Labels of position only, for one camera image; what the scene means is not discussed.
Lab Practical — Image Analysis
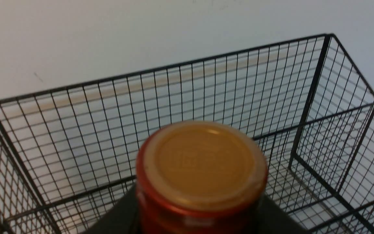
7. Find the soy sauce bottle red label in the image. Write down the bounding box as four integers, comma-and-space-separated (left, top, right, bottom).
136, 121, 268, 234

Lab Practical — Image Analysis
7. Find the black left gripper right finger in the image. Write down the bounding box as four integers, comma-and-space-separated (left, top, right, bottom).
258, 195, 310, 234

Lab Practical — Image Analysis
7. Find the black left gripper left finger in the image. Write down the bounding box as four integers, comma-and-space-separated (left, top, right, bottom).
83, 185, 139, 234

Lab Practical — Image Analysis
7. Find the black wire mesh rack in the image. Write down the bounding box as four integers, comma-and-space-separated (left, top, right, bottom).
0, 33, 374, 234

